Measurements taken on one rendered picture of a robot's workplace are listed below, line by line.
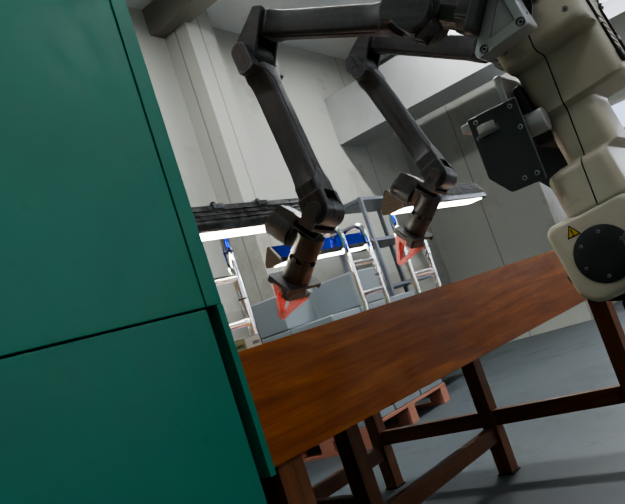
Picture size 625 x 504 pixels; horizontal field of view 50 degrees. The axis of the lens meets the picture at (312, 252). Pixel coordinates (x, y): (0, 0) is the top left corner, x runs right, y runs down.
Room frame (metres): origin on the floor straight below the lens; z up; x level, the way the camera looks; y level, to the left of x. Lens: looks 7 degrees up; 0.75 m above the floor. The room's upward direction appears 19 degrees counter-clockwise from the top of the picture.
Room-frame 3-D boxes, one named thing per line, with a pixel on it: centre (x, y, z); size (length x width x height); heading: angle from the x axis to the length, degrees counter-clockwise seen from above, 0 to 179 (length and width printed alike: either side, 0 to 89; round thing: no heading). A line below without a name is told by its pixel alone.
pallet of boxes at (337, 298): (4.79, -0.01, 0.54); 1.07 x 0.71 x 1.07; 144
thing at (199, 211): (1.60, 0.14, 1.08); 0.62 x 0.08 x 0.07; 141
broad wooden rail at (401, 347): (1.77, -0.35, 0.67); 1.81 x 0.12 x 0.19; 141
